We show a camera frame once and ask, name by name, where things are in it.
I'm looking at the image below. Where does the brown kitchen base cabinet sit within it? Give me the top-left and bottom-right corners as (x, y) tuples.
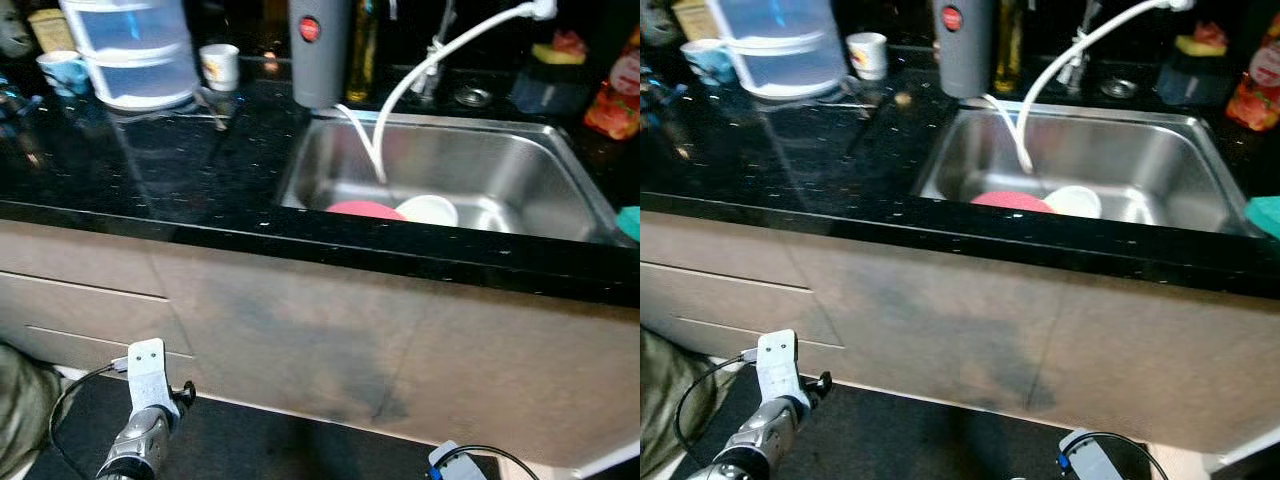
(0, 215), (641, 471)
(640, 210), (1280, 466)

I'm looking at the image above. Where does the black floor mat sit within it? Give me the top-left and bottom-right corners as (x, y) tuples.
(25, 375), (501, 480)
(690, 370), (1151, 480)

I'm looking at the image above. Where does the grey green plastic bag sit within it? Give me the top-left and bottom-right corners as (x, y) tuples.
(0, 340), (66, 480)
(640, 330), (706, 476)

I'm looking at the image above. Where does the white bowl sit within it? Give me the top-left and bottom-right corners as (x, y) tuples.
(1040, 185), (1103, 219)
(395, 194), (459, 228)

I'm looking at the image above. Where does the white printed cup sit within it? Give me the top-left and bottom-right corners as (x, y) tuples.
(198, 43), (241, 93)
(846, 32), (889, 81)

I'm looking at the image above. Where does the blue mug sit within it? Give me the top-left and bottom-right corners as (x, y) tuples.
(680, 38), (741, 88)
(37, 50), (93, 98)

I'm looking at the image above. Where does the white tiered plastic container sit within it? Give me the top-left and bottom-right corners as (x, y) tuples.
(705, 0), (851, 99)
(58, 0), (201, 111)

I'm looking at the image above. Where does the grey canister with red logo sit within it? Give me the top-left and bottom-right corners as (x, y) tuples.
(932, 0), (996, 99)
(288, 0), (356, 109)

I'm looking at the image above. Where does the yellow oil bottle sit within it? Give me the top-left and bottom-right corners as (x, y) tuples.
(992, 0), (1026, 94)
(345, 0), (381, 104)

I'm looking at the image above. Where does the stainless steel sink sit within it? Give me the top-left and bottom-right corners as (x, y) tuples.
(272, 108), (631, 246)
(912, 100), (1266, 236)

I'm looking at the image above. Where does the yellow carton box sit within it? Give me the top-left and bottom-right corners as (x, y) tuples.
(27, 8), (76, 53)
(670, 0), (723, 43)

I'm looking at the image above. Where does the dark sponge holder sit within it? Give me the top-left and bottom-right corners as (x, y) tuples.
(510, 55), (591, 116)
(1155, 45), (1236, 106)

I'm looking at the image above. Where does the dark bottle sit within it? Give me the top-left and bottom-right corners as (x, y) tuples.
(0, 0), (36, 59)

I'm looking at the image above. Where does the yellow sponge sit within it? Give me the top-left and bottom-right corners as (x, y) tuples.
(1175, 33), (1229, 58)
(530, 42), (586, 66)

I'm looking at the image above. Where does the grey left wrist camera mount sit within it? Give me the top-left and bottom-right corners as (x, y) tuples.
(125, 338), (181, 421)
(755, 330), (813, 411)

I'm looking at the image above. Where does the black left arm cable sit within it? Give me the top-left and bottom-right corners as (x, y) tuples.
(48, 360), (131, 476)
(675, 350), (761, 471)

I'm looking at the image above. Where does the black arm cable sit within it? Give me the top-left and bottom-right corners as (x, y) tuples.
(675, 350), (761, 471)
(455, 445), (541, 480)
(1085, 432), (1171, 480)
(48, 360), (131, 476)

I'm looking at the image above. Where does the thin white hose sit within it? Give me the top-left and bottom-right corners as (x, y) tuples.
(335, 103), (386, 184)
(980, 93), (1031, 174)

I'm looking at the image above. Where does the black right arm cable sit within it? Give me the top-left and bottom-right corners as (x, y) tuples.
(1085, 432), (1171, 480)
(455, 445), (541, 480)

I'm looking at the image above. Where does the thick white hose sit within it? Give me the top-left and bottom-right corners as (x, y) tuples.
(370, 0), (558, 184)
(1012, 0), (1196, 174)

